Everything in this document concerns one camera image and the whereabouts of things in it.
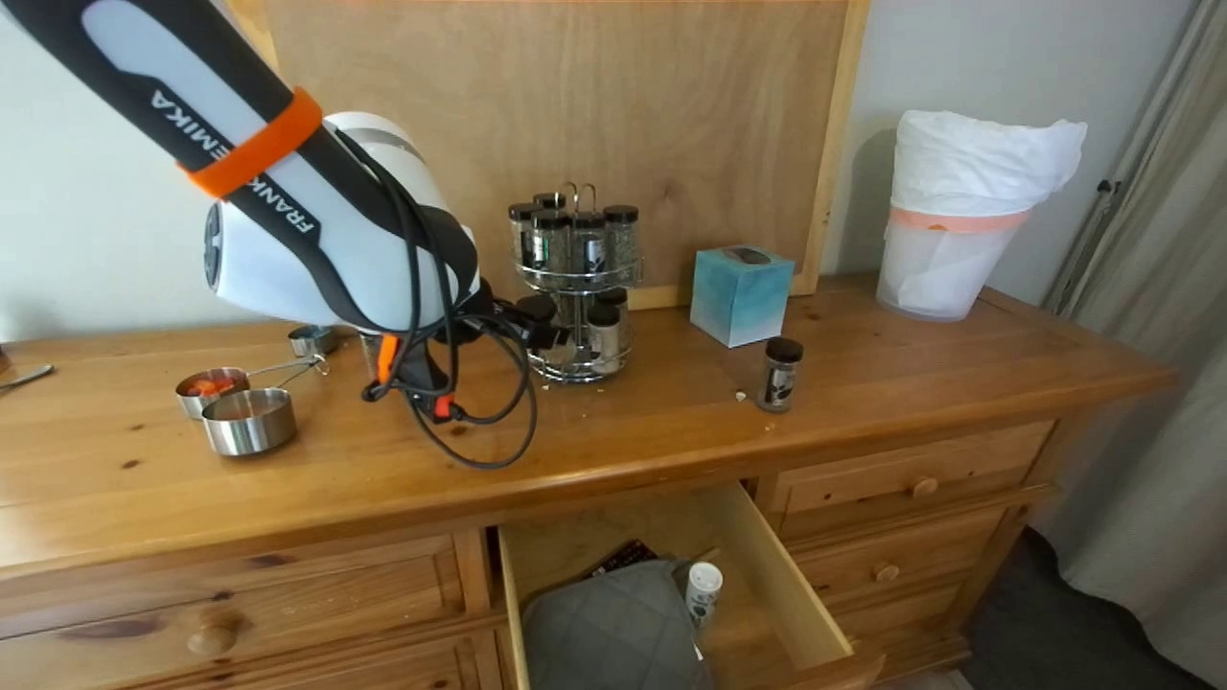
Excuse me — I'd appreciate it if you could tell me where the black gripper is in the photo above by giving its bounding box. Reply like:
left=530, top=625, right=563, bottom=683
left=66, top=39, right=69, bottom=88
left=362, top=292, right=555, bottom=420

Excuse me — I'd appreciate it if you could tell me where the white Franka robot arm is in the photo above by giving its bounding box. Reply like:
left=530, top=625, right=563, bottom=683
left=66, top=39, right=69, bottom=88
left=4, top=0, right=547, bottom=420

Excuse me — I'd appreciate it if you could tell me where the chrome rotating spice rack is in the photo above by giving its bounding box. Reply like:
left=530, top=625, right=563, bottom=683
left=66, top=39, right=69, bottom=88
left=506, top=192, right=639, bottom=386

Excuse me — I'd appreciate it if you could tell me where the black capped spice bottle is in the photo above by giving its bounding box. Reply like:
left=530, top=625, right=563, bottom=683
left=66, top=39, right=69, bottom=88
left=760, top=336, right=806, bottom=409

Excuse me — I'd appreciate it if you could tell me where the white bottle in drawer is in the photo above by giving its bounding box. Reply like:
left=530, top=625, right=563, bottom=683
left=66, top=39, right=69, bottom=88
left=684, top=560, right=726, bottom=625

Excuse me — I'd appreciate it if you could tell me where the teal tissue box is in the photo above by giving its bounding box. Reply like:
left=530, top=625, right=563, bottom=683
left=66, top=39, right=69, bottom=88
left=692, top=246, right=794, bottom=347

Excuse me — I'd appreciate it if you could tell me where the small steel measuring cup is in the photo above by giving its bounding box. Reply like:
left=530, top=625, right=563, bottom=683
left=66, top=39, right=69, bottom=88
left=289, top=327, right=337, bottom=359

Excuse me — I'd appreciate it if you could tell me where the plywood back board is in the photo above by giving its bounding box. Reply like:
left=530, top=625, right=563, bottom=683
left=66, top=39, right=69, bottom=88
left=223, top=0, right=872, bottom=307

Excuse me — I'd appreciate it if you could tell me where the large steel measuring cup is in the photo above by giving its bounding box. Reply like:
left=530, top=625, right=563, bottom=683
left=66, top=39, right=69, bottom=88
left=198, top=359, right=315, bottom=460

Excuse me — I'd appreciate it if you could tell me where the open wooden drawer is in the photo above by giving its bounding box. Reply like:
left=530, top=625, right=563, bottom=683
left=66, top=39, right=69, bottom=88
left=494, top=478, right=889, bottom=690

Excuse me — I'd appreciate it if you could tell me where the grey cushion in drawer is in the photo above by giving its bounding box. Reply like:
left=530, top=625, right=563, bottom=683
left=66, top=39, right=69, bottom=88
left=522, top=560, right=715, bottom=690

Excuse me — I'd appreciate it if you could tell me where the steel cup with candy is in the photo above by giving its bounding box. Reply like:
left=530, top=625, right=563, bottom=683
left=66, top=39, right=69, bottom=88
left=177, top=367, right=251, bottom=418

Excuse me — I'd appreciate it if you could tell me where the wooden dresser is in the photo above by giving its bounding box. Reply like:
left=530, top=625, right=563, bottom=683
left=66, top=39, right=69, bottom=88
left=0, top=281, right=1175, bottom=690

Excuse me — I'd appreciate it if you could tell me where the white lined trash bin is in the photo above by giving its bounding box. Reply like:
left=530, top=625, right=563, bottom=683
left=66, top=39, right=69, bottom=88
left=878, top=110, right=1091, bottom=321

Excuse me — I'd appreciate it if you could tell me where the metal utensil at edge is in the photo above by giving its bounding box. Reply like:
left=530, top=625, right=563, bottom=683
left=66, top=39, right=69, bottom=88
left=0, top=363, right=57, bottom=396

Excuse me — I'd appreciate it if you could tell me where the grey curtain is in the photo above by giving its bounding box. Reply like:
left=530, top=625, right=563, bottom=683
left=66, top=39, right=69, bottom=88
left=1041, top=0, right=1227, bottom=690

